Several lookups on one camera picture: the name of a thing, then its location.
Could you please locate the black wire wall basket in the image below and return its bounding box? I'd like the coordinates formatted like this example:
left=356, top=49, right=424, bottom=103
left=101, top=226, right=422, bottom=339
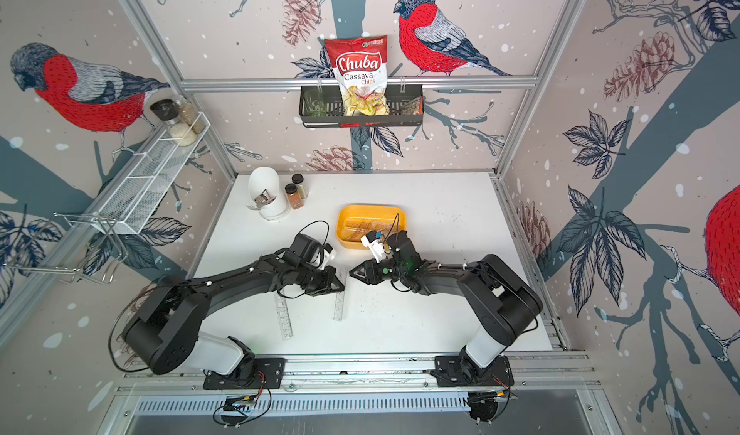
left=299, top=85, right=424, bottom=128

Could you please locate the white egg-shaped container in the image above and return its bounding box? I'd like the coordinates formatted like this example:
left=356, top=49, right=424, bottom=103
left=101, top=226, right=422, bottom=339
left=247, top=167, right=290, bottom=222

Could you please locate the brown spice bottle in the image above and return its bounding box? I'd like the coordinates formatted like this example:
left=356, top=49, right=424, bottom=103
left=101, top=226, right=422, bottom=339
left=284, top=184, right=304, bottom=209

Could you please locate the dark spice bottle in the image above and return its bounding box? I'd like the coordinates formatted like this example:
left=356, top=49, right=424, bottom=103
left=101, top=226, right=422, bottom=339
left=291, top=174, right=308, bottom=200

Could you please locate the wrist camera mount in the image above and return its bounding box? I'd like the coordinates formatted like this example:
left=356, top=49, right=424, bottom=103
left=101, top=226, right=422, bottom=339
left=283, top=234, right=336, bottom=269
left=360, top=231, right=391, bottom=263

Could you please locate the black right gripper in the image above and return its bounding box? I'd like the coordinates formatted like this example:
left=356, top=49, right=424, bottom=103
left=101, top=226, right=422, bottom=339
left=347, top=256, right=407, bottom=288

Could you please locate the glass jar on shelf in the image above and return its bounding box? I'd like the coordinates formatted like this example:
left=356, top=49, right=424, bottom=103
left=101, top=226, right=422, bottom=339
left=175, top=96, right=206, bottom=135

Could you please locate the yellow plastic storage box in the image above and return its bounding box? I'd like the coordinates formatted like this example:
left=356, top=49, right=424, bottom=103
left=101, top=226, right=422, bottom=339
left=335, top=205, right=407, bottom=250

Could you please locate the black lid spice jar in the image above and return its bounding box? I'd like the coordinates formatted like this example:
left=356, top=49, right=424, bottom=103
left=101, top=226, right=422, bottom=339
left=150, top=99, right=179, bottom=123

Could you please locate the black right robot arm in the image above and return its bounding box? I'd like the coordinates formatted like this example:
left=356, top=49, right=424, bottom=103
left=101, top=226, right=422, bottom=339
left=349, top=254, right=543, bottom=369

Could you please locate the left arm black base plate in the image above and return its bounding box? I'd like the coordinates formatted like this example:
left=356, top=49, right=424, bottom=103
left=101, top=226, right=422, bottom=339
left=203, top=358, right=287, bottom=391

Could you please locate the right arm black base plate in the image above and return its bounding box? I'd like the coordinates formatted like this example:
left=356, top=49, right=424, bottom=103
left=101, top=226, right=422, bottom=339
left=429, top=353, right=515, bottom=388

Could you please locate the chrome wire rack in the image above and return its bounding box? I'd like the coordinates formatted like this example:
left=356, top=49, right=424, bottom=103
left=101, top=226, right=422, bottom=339
left=1, top=213, right=133, bottom=286

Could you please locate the red Chuba cassava chips bag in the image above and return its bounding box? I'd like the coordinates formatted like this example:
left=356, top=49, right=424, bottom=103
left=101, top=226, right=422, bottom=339
left=325, top=36, right=390, bottom=116

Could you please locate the long clear stencil ruler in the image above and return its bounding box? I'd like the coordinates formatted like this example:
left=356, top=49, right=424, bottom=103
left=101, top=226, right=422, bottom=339
left=274, top=292, right=294, bottom=341

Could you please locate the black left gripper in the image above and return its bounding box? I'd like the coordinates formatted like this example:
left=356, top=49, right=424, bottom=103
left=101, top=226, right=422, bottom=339
left=297, top=263, right=348, bottom=294

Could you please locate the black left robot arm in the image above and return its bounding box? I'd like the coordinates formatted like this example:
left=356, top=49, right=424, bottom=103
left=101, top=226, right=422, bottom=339
left=123, top=249, right=345, bottom=375

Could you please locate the short clear stencil ruler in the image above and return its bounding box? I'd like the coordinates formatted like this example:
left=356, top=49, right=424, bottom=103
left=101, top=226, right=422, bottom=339
left=333, top=268, right=348, bottom=321

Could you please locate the white wire mesh shelf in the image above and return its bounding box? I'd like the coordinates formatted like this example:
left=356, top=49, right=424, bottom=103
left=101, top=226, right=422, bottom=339
left=92, top=112, right=211, bottom=234

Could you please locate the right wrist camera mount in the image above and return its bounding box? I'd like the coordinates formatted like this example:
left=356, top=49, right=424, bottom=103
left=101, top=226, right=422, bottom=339
left=360, top=231, right=391, bottom=263

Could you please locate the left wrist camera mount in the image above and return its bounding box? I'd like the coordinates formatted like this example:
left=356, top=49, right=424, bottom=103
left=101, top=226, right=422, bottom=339
left=283, top=234, right=336, bottom=269

